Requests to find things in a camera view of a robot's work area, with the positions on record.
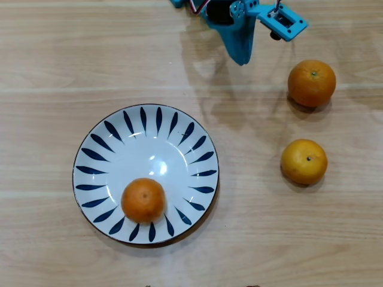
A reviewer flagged small deep orange mandarin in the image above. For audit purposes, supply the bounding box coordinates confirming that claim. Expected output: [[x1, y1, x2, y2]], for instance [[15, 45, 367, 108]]
[[120, 178, 167, 224]]

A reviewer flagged wrist camera in blue mount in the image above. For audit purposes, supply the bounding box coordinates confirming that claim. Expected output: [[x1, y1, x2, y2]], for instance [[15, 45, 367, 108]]
[[256, 3, 309, 42]]

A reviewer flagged white plate with blue petals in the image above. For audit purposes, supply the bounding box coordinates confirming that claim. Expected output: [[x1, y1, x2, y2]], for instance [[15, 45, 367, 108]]
[[72, 103, 220, 245]]

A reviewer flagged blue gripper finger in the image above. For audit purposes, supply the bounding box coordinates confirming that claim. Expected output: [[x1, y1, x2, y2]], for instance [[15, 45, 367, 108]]
[[229, 0, 259, 65], [215, 25, 249, 66]]

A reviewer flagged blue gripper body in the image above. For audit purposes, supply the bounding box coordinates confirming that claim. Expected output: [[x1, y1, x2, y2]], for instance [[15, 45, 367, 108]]
[[200, 0, 260, 30]]

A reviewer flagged large orange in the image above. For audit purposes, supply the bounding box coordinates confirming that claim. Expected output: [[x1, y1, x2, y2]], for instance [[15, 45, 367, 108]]
[[287, 59, 337, 108]]

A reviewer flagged yellowish orange mandarin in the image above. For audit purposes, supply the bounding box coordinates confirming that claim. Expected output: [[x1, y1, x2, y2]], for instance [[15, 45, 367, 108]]
[[280, 138, 329, 185]]

